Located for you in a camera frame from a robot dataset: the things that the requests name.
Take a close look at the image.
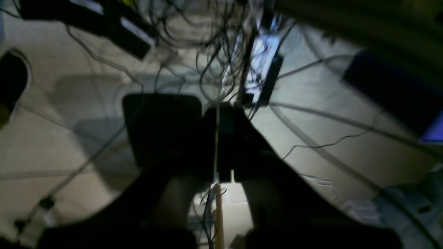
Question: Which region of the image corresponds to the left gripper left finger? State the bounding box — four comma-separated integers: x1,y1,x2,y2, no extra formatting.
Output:
35,104,218,249

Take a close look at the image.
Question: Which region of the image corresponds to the black round stool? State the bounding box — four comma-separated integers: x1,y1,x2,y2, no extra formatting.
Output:
0,48,32,129

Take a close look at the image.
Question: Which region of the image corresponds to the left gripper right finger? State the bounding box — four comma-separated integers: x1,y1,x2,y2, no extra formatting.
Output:
218,104,403,249

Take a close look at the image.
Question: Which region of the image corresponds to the black floor plate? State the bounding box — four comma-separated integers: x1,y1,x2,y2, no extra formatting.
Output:
121,93,202,170

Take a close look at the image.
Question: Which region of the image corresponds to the white power strip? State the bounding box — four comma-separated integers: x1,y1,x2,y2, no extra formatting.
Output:
240,35,284,107

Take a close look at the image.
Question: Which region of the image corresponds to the black floor box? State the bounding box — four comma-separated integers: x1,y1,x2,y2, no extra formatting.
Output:
19,0,159,60

